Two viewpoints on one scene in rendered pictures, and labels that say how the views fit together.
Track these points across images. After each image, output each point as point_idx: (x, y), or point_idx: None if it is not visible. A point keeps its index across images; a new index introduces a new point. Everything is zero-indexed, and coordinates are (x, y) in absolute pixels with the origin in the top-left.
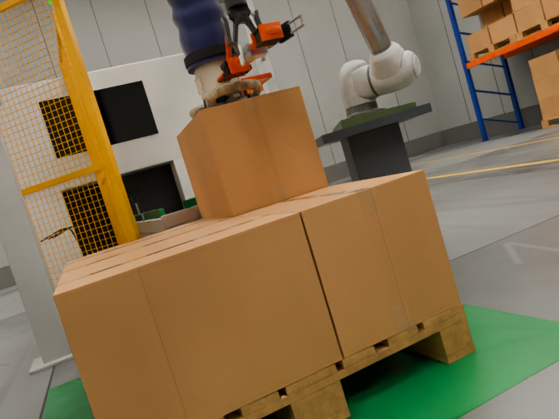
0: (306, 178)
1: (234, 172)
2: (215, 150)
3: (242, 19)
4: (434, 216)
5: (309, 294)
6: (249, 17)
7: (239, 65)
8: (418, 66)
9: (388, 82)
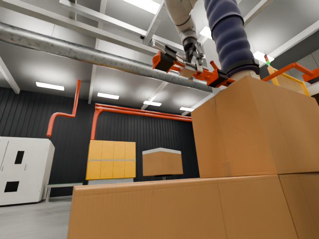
0: (250, 160)
1: (201, 148)
2: (194, 133)
3: (190, 53)
4: None
5: None
6: (192, 49)
7: (202, 79)
8: None
9: None
